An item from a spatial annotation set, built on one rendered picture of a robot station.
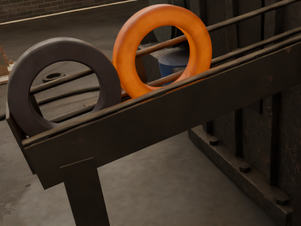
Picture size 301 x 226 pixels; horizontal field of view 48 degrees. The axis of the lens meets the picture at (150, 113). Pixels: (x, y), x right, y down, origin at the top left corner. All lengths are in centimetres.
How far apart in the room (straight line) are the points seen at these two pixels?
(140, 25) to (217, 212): 82
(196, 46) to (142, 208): 79
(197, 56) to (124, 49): 14
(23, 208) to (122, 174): 41
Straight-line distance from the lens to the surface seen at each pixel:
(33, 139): 57
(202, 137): 152
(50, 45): 55
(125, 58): 58
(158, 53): 217
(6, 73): 316
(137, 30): 58
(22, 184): 160
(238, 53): 72
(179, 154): 154
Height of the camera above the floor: 83
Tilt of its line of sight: 25 degrees down
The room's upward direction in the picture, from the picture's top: 8 degrees counter-clockwise
